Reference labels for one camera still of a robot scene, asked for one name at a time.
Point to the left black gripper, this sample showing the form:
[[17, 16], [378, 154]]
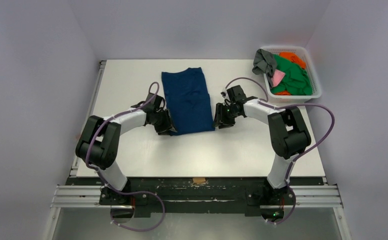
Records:
[[167, 126]]

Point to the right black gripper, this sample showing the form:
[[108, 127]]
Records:
[[221, 117]]

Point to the dark blue t shirt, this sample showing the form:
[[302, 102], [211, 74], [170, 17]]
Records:
[[188, 101]]

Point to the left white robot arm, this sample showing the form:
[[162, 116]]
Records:
[[99, 141]]

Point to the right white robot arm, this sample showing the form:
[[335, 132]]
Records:
[[289, 135]]

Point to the white plastic laundry basket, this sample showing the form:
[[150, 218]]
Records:
[[303, 54]]

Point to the grey t shirt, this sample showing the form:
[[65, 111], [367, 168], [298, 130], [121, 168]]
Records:
[[264, 62]]

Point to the pink cloth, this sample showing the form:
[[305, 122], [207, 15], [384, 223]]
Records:
[[277, 77]]

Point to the brown tape piece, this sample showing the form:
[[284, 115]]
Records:
[[199, 180]]

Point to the green t shirt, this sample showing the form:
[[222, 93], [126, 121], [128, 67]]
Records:
[[296, 81]]

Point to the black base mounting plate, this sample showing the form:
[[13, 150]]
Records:
[[220, 195]]

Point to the orange t shirt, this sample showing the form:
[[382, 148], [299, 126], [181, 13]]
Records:
[[293, 58]]

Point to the aluminium frame rail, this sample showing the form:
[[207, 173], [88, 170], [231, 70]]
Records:
[[89, 196]]

